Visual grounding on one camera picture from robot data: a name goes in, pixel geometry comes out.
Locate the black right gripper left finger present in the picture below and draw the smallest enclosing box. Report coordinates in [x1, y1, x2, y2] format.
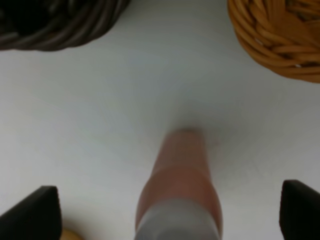
[0, 186, 62, 240]

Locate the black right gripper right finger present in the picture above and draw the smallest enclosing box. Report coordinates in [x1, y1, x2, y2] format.
[279, 180, 320, 240]

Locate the red yellow peach fruit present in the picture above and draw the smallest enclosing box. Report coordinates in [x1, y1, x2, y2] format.
[60, 228, 83, 240]

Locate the pink bottle white cap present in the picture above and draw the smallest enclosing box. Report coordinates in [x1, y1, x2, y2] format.
[134, 128, 223, 240]

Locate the light orange wicker basket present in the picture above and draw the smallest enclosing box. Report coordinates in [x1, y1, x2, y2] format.
[227, 0, 320, 84]

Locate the dark brown wicker basket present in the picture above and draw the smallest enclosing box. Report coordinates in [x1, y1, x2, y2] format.
[0, 0, 130, 52]

